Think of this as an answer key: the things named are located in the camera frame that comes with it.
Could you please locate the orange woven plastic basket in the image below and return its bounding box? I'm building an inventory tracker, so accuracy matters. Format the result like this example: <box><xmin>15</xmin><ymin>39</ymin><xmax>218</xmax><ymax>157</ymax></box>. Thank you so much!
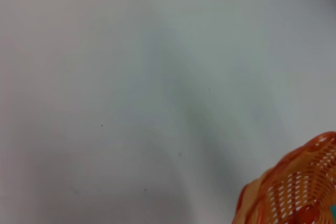
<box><xmin>233</xmin><ymin>131</ymin><xmax>336</xmax><ymax>224</ymax></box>

